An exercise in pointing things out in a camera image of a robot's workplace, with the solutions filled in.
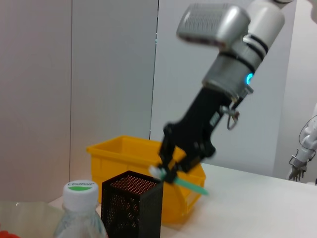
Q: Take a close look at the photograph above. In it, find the yellow plastic bin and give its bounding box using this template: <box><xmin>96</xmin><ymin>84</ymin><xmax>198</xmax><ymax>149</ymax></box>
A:
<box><xmin>86</xmin><ymin>134</ymin><xmax>207</xmax><ymax>224</ymax></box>

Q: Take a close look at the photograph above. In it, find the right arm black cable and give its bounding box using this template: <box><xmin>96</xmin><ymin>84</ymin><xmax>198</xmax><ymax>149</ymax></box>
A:
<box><xmin>219</xmin><ymin>85</ymin><xmax>254</xmax><ymax>131</ymax></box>

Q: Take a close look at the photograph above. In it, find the clear water bottle green label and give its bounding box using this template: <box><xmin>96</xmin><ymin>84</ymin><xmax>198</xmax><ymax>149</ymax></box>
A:
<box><xmin>53</xmin><ymin>179</ymin><xmax>108</xmax><ymax>238</ymax></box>

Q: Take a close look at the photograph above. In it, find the red-orange toy orange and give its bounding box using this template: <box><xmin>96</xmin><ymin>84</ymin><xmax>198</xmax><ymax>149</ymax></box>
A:
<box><xmin>0</xmin><ymin>222</ymin><xmax>21</xmax><ymax>238</ymax></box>

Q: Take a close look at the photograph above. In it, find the green utility knife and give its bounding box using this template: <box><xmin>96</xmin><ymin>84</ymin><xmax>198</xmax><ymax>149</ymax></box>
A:
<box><xmin>149</xmin><ymin>165</ymin><xmax>210</xmax><ymax>197</ymax></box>

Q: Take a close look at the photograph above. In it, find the black mesh pen holder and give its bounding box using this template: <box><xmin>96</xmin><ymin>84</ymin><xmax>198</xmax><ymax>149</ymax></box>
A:
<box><xmin>101</xmin><ymin>170</ymin><xmax>164</xmax><ymax>238</ymax></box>

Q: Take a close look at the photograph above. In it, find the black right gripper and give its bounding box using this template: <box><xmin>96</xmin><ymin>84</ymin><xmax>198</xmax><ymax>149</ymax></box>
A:
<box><xmin>158</xmin><ymin>86</ymin><xmax>248</xmax><ymax>183</ymax></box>

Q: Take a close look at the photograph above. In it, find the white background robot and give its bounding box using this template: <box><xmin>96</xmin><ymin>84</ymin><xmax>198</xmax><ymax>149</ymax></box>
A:
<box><xmin>287</xmin><ymin>102</ymin><xmax>317</xmax><ymax>186</ymax></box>

